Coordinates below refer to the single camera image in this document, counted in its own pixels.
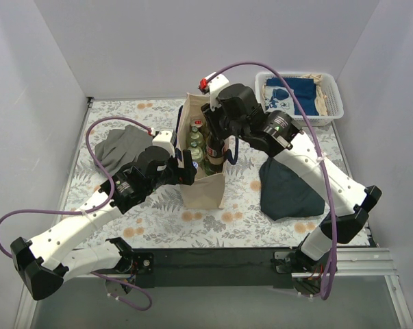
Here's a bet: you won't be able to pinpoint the grey folded cloth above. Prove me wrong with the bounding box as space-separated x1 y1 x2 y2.
95 125 152 175

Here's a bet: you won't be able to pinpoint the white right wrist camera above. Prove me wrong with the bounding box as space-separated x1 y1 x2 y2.
199 72 229 111

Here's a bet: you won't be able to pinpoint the clear Chang bottle far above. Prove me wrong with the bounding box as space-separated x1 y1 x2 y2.
187 126 205 147

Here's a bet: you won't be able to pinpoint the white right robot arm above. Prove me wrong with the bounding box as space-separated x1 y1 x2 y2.
199 79 382 273

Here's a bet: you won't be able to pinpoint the beige canvas tote bag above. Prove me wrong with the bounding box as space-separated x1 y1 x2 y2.
175 94 231 210

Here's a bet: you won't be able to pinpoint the dark cola bottle red cap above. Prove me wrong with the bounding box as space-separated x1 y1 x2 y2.
206 132 225 166

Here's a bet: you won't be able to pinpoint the clear Chang bottle near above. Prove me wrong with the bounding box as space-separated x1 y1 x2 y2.
188 141 204 168

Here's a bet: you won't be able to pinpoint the green Perrier bottle near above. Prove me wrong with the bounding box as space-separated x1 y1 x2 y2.
203 161 223 176

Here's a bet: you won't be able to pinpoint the dark folded shorts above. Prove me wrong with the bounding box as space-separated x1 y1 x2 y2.
259 158 325 221

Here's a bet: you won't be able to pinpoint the beige cloth in basket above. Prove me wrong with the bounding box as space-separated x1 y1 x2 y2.
301 73 329 116

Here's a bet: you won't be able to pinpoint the red tab drink can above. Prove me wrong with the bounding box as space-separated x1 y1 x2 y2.
190 117 204 130

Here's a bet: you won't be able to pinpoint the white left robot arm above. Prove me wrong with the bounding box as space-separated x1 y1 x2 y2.
10 146 197 301

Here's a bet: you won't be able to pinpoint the blue printed cloth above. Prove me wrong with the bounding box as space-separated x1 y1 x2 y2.
263 77 319 116

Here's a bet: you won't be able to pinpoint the clear chang bottle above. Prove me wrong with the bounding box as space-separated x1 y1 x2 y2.
187 126 205 147
188 141 204 168

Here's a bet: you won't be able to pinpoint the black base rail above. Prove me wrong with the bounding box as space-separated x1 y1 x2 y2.
103 246 337 291

